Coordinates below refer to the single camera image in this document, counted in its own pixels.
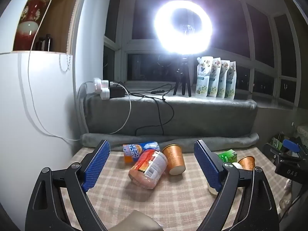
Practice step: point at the white floral refill pouch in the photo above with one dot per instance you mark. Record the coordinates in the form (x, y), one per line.
(231, 81)
(215, 79)
(203, 77)
(223, 80)

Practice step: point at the black tripod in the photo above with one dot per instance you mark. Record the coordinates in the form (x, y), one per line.
(183, 81)

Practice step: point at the pink labelled plastic jar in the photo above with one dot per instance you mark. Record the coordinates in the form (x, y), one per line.
(148, 169)

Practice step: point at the dark glass bottle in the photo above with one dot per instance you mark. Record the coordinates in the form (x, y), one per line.
(44, 43)

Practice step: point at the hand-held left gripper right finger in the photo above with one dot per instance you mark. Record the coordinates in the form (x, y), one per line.
(207, 168)

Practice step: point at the white plug adapter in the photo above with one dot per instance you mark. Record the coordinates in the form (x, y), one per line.
(105, 93)
(99, 84)

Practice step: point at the green and white box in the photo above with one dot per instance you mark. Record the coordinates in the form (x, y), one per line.
(277, 143)

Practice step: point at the pale fuzzy object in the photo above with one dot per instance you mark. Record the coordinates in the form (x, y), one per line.
(286, 195)

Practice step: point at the grey blanket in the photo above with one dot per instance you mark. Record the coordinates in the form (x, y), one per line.
(204, 118)

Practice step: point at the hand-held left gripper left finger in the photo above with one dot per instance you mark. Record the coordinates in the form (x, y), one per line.
(95, 167)

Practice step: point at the wooden wall niche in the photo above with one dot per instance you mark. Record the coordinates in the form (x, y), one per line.
(60, 24)

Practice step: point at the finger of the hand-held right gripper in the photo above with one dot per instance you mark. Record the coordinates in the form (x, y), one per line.
(272, 149)
(291, 145)

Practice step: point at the beige rounded object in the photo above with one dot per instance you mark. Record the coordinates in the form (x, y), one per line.
(137, 222)

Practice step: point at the orange paper cup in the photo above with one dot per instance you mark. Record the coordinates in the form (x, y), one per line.
(173, 158)
(247, 162)

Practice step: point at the white plastic bottle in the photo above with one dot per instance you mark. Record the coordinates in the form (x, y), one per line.
(237, 166)

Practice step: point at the beige checked cloth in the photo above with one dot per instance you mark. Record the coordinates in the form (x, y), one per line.
(182, 197)

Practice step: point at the red and white vase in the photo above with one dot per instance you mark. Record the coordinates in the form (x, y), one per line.
(30, 26)

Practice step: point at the green drink carton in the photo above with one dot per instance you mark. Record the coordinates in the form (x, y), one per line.
(227, 156)

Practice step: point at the white window frame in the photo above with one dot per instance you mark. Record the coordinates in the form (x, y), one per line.
(252, 53)

